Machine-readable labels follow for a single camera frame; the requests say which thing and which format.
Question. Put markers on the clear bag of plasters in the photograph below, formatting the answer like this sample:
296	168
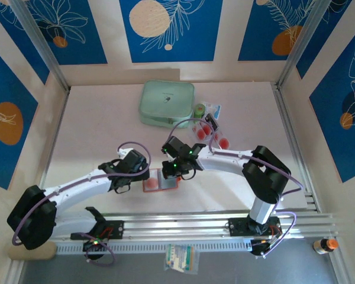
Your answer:
180	257

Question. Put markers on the beige foam block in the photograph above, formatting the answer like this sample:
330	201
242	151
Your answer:
43	255

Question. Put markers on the aluminium corner post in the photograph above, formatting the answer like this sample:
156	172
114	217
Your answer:
303	44
42	44

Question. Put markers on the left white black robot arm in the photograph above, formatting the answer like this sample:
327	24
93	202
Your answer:
77	189

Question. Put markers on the brown bottle with orange cap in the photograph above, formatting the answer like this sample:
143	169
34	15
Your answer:
322	247

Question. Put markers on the black controller board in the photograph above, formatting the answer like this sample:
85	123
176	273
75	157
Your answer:
260	248
94	245

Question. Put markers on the green tape roll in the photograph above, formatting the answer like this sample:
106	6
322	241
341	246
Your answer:
199	112

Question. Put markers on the aluminium side rail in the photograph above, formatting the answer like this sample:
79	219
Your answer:
281	103
57	130

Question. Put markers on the white card with red circles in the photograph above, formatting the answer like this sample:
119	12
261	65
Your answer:
151	183
200	134
224	143

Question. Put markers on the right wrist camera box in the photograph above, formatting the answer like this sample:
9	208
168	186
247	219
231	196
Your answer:
175	146

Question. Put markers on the orange card holder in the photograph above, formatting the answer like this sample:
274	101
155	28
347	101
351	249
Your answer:
168	185

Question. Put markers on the white blue paper packet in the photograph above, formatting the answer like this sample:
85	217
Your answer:
213	109

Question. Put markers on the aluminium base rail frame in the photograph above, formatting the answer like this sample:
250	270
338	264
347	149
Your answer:
177	225

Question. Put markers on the mint green zip pouch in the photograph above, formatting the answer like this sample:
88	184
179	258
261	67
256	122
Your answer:
165	100

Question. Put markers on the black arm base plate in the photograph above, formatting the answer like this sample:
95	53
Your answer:
235	227
116	229

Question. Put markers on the black vip card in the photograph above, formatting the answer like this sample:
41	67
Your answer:
211	119

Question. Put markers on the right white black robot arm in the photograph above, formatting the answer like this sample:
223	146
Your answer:
225	161

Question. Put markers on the red sachet strip pack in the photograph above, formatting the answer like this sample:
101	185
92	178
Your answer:
214	134

